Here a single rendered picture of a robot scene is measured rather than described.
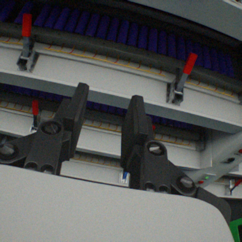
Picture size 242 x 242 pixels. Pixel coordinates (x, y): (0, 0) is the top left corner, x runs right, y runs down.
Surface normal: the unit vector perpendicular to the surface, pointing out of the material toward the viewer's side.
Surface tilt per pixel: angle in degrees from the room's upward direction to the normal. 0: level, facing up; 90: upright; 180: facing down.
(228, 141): 90
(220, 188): 20
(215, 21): 110
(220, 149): 90
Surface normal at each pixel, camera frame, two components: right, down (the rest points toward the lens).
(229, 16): -0.15, 0.92
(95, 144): 0.19, -0.32
